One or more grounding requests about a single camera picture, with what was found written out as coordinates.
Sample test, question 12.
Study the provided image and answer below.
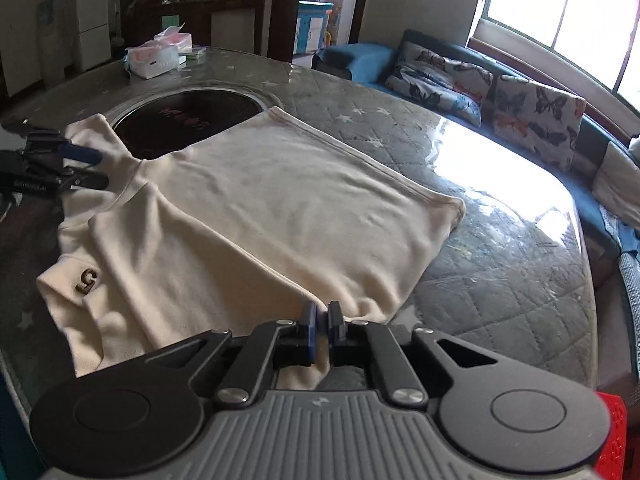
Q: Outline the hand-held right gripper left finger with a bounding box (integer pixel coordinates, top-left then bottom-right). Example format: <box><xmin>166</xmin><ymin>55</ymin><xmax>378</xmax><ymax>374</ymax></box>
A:
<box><xmin>145</xmin><ymin>301</ymin><xmax>320</xmax><ymax>409</ymax></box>

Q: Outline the cream shirt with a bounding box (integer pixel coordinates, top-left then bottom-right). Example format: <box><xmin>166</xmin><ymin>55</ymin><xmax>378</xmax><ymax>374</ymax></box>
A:
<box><xmin>36</xmin><ymin>106</ymin><xmax>467</xmax><ymax>393</ymax></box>

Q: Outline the white refrigerator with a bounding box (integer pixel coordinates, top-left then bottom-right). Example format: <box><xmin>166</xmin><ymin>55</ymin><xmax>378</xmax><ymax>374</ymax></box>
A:
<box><xmin>75</xmin><ymin>0</ymin><xmax>112</xmax><ymax>72</ymax></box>

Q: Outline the red plastic stool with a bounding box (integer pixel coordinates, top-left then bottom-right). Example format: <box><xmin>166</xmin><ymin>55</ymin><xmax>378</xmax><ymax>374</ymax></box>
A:
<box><xmin>597</xmin><ymin>392</ymin><xmax>628</xmax><ymax>478</ymax></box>

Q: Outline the blue white small cabinet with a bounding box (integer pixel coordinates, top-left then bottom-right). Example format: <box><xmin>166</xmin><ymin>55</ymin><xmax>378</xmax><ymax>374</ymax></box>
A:
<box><xmin>295</xmin><ymin>1</ymin><xmax>334</xmax><ymax>56</ymax></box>

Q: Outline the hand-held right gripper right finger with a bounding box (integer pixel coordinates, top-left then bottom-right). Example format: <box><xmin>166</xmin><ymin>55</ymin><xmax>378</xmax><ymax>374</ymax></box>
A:
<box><xmin>327</xmin><ymin>301</ymin><xmax>500</xmax><ymax>409</ymax></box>

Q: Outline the butterfly print pillow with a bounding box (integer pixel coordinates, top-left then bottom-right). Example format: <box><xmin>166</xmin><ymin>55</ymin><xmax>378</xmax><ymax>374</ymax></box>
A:
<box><xmin>492</xmin><ymin>75</ymin><xmax>587</xmax><ymax>172</ymax></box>
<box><xmin>385</xmin><ymin>41</ymin><xmax>495</xmax><ymax>127</ymax></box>

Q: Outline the blue sofa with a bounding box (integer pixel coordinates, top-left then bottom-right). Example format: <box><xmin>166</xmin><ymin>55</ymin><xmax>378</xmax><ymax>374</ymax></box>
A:
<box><xmin>312</xmin><ymin>29</ymin><xmax>640</xmax><ymax>281</ymax></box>

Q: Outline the white pink tissue pack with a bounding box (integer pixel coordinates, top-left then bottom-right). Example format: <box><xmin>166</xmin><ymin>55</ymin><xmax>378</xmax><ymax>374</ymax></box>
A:
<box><xmin>125</xmin><ymin>22</ymin><xmax>193</xmax><ymax>80</ymax></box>

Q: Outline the dark wooden sideboard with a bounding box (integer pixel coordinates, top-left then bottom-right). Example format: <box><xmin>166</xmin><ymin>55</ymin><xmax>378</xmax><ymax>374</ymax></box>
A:
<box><xmin>134</xmin><ymin>0</ymin><xmax>268</xmax><ymax>61</ymax></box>

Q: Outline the grey pillow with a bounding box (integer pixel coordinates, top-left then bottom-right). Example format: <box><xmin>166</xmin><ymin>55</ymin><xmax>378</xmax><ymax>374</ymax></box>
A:
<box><xmin>591</xmin><ymin>141</ymin><xmax>640</xmax><ymax>216</ymax></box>

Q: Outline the dark wooden door frame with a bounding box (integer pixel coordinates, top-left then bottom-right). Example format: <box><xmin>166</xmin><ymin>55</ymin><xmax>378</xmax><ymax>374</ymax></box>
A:
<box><xmin>267</xmin><ymin>0</ymin><xmax>375</xmax><ymax>63</ymax></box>

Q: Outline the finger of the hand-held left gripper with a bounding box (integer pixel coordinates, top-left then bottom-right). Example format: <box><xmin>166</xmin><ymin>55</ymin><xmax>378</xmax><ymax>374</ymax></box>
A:
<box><xmin>60</xmin><ymin>173</ymin><xmax>110</xmax><ymax>192</ymax></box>
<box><xmin>60</xmin><ymin>141</ymin><xmax>104</xmax><ymax>166</ymax></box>

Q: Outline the round black induction cooktop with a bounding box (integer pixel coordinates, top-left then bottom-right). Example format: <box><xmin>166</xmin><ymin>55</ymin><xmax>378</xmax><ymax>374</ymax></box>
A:
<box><xmin>106</xmin><ymin>87</ymin><xmax>269</xmax><ymax>161</ymax></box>

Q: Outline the window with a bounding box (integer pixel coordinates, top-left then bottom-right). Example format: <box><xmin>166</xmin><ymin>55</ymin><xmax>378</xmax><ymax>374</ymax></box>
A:
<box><xmin>467</xmin><ymin>0</ymin><xmax>640</xmax><ymax>106</ymax></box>

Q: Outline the blue patterned sofa cover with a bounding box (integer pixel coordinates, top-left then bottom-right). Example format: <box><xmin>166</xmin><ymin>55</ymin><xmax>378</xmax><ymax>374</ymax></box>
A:
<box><xmin>600</xmin><ymin>205</ymin><xmax>640</xmax><ymax>321</ymax></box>

